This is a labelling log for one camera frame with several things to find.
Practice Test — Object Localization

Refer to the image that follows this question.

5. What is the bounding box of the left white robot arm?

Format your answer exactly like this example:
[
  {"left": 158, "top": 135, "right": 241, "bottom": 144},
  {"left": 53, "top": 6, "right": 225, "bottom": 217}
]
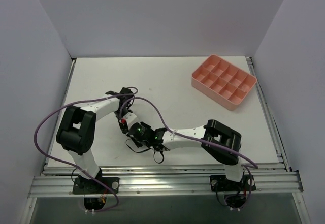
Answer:
[{"left": 56, "top": 87, "right": 138, "bottom": 193}]

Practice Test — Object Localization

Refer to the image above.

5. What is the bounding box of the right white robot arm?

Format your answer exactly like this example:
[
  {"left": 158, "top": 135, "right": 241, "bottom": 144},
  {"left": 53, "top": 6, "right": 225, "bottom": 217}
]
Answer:
[{"left": 127, "top": 119, "right": 244, "bottom": 190}]

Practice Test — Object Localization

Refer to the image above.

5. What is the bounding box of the pink compartment tray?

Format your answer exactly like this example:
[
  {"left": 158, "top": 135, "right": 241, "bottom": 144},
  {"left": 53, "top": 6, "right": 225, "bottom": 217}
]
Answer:
[{"left": 191, "top": 55, "right": 257, "bottom": 111}]

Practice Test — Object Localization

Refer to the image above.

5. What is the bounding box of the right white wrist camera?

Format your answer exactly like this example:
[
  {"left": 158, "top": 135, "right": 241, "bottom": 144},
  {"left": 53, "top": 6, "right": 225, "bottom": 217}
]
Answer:
[{"left": 119, "top": 112, "right": 139, "bottom": 127}]

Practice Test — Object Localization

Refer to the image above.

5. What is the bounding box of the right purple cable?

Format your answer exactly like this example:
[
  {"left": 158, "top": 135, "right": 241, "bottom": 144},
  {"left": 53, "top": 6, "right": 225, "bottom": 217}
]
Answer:
[{"left": 118, "top": 97, "right": 259, "bottom": 169}]

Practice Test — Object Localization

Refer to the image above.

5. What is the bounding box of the thin black wire loop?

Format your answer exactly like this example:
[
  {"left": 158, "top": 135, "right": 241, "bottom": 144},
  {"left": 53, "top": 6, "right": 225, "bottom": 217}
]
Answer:
[{"left": 125, "top": 139, "right": 166, "bottom": 164}]

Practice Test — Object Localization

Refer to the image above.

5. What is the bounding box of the aluminium mounting rail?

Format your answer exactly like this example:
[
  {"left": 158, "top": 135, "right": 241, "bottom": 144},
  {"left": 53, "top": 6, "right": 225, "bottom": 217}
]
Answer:
[{"left": 28, "top": 163, "right": 303, "bottom": 198}]

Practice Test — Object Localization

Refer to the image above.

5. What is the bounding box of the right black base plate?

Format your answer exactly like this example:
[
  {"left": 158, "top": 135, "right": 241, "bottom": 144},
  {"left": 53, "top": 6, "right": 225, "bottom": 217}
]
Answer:
[{"left": 209, "top": 174, "right": 256, "bottom": 192}]

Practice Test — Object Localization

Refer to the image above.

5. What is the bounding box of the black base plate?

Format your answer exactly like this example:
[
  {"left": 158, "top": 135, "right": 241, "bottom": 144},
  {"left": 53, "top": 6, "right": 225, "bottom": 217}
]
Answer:
[
  {"left": 209, "top": 174, "right": 256, "bottom": 192},
  {"left": 72, "top": 175, "right": 120, "bottom": 195}
]

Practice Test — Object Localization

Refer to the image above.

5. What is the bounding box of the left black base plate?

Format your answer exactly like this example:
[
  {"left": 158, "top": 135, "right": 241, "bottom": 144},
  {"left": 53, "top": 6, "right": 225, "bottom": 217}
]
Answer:
[{"left": 72, "top": 175, "right": 120, "bottom": 195}]

